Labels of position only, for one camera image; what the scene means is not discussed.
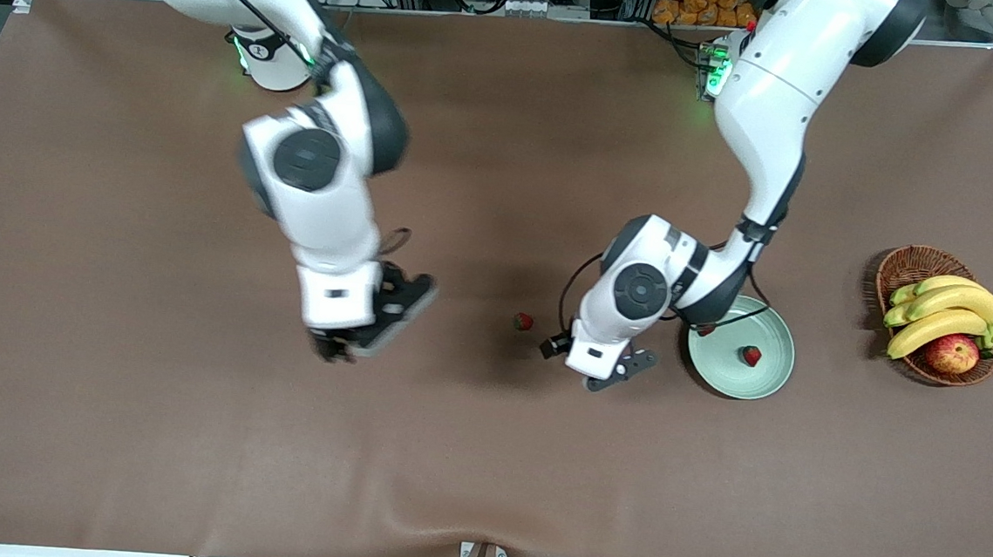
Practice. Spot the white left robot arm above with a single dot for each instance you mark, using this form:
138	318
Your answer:
770	114

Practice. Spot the red yellow apple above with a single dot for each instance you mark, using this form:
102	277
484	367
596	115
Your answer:
952	354

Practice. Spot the red strawberry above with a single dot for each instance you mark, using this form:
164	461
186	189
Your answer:
751	356
706	331
523	321

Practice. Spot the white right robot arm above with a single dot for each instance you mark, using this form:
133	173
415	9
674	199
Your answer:
319	196

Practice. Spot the pale green round plate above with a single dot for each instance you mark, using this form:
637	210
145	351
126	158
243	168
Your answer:
734	378

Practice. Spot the white connector strip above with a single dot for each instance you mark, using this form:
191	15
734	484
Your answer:
533	7

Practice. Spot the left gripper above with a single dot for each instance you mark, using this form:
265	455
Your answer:
556	345

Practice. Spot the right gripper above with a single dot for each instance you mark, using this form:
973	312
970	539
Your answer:
331	347

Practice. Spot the yellow banana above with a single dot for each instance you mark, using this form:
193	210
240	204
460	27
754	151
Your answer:
896	315
958	302
934	328
946	284
902	295

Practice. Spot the large table cover mat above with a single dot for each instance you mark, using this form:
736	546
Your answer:
449	450

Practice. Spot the brown wicker basket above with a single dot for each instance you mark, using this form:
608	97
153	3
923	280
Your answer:
908	264

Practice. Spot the pile of orange fruits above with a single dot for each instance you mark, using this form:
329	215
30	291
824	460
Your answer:
699	4

